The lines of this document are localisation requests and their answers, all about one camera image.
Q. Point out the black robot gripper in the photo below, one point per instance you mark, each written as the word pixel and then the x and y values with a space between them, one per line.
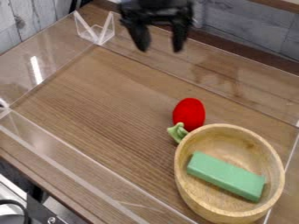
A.
pixel 140 13

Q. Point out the light wooden bowl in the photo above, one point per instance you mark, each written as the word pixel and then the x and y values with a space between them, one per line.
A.
pixel 244 149

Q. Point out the clear acrylic enclosure wall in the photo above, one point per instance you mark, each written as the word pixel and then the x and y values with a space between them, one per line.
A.
pixel 88 106

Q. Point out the black metal stand bracket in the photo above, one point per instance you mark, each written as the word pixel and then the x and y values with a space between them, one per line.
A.
pixel 39 212

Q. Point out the red plush strawberry fruit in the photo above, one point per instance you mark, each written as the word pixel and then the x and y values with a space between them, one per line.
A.
pixel 188 117

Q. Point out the green rectangular block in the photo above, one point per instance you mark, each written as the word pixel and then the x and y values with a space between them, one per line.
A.
pixel 224 175

